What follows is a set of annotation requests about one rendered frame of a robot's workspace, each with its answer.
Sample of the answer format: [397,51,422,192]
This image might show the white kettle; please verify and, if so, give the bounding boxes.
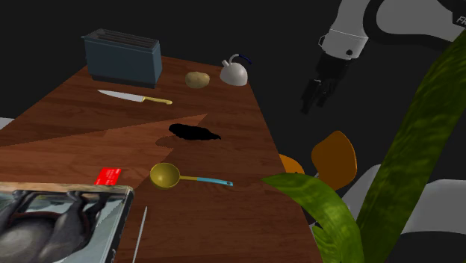
[219,53,253,87]

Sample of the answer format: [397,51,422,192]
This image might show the red card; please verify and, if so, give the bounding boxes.
[93,167,122,187]

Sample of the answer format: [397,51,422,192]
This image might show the thin grey rod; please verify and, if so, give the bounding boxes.
[131,205,149,263]

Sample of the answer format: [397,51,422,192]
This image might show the green leafy plant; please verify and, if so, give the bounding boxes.
[261,28,466,263]

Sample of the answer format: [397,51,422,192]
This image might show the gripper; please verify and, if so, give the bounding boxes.
[300,50,353,115]

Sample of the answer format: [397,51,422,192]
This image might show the gold ladle with blue handle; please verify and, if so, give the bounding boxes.
[149,162,234,191]

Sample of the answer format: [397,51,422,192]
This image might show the dark blue toaster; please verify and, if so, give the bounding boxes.
[81,28,164,90]

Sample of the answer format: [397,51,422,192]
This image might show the orange chair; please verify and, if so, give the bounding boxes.
[278,153,306,176]
[311,130,358,192]

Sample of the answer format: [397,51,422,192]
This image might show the book with horse picture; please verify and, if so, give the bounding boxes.
[0,182,135,263]

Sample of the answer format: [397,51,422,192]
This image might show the wooden table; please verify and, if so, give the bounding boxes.
[0,55,326,263]

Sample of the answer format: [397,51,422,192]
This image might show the potato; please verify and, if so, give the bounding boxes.
[184,71,211,90]

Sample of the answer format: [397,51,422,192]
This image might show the black flat irregular object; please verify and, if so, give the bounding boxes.
[168,123,223,142]

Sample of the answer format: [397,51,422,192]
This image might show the kitchen knife with yellow handle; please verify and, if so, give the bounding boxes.
[97,89,173,106]

